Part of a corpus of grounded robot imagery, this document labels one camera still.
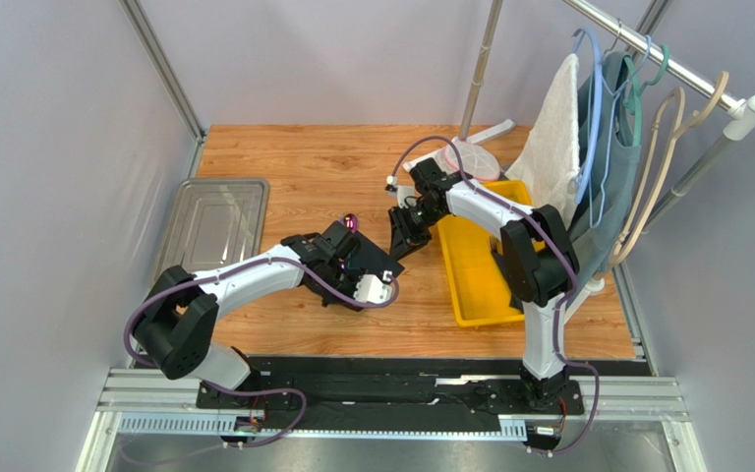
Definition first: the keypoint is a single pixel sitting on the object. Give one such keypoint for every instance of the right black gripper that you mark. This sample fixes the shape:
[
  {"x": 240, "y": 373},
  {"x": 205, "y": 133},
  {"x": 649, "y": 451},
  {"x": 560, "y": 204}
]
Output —
[{"x": 411, "y": 218}]

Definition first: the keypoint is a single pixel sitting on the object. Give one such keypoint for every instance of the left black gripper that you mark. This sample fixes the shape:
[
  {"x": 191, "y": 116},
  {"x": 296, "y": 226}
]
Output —
[{"x": 355, "y": 274}]

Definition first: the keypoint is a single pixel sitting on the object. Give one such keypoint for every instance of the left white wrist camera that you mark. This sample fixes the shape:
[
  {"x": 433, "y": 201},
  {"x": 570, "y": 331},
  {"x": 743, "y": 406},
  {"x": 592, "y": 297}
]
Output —
[{"x": 375, "y": 289}]

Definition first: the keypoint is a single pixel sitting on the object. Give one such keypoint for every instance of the teal garment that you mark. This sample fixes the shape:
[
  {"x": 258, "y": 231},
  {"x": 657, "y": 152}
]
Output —
[{"x": 599, "y": 218}]

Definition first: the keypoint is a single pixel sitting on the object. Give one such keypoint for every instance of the silver metal tray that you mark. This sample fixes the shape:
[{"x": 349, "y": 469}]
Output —
[{"x": 214, "y": 222}]

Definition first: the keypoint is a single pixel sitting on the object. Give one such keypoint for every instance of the green hanger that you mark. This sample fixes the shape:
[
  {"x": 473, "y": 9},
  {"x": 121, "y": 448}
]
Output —
[{"x": 632, "y": 104}]

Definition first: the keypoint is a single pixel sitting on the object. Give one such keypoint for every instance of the white mesh bowl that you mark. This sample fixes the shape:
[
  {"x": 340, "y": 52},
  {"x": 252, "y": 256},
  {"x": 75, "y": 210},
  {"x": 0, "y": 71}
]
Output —
[{"x": 477, "y": 162}]

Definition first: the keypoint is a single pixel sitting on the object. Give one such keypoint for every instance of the iridescent spoon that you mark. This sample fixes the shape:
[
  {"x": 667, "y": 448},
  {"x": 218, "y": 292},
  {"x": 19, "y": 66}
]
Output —
[{"x": 351, "y": 221}]

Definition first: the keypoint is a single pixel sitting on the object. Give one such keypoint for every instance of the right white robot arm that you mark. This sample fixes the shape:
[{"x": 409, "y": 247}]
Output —
[{"x": 539, "y": 260}]

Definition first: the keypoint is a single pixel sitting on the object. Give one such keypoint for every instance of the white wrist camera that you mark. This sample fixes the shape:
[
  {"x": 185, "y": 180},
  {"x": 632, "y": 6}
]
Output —
[
  {"x": 375, "y": 289},
  {"x": 405, "y": 196}
]

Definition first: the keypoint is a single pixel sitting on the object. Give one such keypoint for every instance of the metal clothes rack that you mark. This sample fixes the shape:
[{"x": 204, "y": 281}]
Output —
[{"x": 695, "y": 99}]

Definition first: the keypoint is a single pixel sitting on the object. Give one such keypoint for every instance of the yellow plastic bin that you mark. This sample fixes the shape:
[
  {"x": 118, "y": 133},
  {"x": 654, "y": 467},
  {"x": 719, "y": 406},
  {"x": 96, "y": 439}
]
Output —
[{"x": 479, "y": 293}]

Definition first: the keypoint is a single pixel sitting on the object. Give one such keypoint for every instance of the black paper napkin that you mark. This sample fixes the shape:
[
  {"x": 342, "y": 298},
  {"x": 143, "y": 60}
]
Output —
[{"x": 371, "y": 259}]

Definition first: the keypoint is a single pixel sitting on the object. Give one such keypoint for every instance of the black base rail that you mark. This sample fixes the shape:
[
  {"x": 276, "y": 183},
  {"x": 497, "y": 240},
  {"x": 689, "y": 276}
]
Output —
[{"x": 395, "y": 395}]

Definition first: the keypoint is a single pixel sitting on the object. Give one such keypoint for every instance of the beige hanger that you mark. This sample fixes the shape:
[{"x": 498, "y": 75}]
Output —
[
  {"x": 678, "y": 131},
  {"x": 646, "y": 177}
]

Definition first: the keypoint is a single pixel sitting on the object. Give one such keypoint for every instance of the blue hanger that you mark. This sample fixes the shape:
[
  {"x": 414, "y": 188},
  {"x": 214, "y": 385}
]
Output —
[{"x": 589, "y": 108}]

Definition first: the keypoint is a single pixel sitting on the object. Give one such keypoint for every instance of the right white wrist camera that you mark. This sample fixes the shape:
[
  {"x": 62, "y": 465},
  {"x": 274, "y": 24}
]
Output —
[{"x": 405, "y": 196}]

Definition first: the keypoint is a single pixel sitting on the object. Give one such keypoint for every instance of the white towel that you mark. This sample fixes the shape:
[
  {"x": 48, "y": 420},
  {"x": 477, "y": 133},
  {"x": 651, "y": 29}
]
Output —
[{"x": 549, "y": 161}]

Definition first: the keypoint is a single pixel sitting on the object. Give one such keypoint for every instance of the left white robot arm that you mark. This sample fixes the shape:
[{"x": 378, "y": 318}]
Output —
[{"x": 174, "y": 325}]

